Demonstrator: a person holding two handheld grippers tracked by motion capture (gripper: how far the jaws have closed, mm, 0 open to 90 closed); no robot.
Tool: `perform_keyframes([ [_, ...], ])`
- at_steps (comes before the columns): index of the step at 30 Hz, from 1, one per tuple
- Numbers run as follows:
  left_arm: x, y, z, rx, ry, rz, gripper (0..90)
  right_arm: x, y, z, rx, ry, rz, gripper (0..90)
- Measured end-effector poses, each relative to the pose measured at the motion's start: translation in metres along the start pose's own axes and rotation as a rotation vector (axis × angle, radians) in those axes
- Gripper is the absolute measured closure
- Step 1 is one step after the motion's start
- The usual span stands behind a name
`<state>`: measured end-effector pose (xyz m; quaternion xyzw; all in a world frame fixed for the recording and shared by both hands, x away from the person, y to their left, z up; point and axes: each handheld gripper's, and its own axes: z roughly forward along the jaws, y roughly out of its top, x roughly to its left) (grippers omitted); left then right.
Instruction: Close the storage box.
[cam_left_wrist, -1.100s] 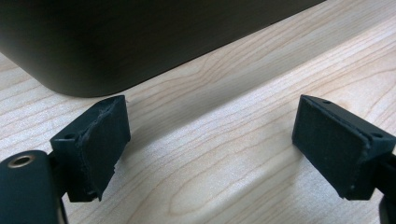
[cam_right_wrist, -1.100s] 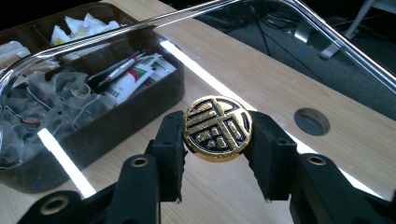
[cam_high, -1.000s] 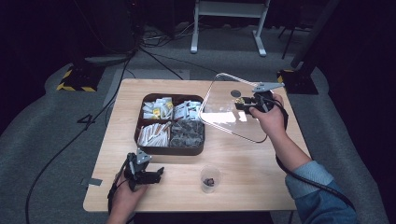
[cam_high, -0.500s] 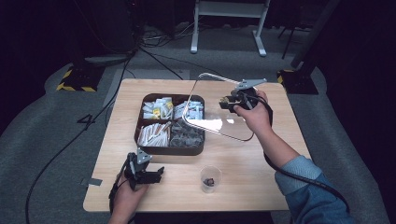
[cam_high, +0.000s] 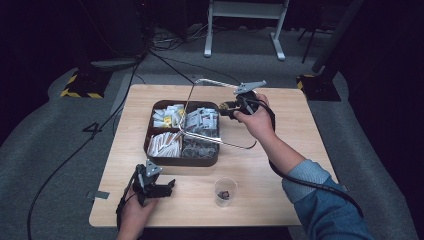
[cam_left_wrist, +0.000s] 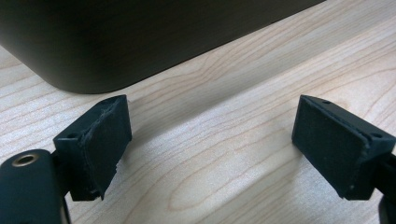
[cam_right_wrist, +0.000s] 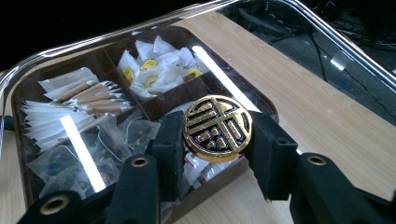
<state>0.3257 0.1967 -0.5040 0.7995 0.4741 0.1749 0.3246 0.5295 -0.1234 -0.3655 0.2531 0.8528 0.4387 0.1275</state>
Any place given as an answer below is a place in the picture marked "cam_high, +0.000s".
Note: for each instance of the dark small packet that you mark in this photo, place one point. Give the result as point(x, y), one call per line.
point(224, 194)

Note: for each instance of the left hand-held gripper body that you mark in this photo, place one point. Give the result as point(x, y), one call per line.
point(146, 188)

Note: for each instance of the white desk frame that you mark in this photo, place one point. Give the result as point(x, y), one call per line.
point(245, 10)

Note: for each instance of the clear lid with metal rim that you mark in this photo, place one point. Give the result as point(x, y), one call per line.
point(208, 100)

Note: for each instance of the pile of white black packets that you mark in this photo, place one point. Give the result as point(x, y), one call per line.
point(201, 118)

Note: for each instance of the pile of white orange sticks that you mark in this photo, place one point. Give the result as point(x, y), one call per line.
point(164, 145)

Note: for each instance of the black metal stand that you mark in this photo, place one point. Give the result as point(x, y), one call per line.
point(308, 43)

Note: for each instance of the grey tape piece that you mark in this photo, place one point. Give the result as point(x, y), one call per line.
point(99, 195)
point(344, 188)

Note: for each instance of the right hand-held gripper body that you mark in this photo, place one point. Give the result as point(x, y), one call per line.
point(248, 103)

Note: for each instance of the pile of dark packets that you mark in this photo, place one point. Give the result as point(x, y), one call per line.
point(198, 150)

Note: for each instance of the pile of white yellow packets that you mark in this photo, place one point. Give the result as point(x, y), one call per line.
point(166, 116)

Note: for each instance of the person's left hand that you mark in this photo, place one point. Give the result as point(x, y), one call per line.
point(133, 213)

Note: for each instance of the clear plastic cup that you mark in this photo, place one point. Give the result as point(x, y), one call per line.
point(226, 200)

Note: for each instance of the brown compartment box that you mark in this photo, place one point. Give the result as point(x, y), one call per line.
point(180, 161)

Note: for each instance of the person's right hand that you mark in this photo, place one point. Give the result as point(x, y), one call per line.
point(260, 123)

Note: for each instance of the grey slanted post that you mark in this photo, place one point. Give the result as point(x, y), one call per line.
point(336, 35)

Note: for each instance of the black yellow striped stand base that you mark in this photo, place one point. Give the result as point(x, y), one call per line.
point(320, 88)
point(85, 85)

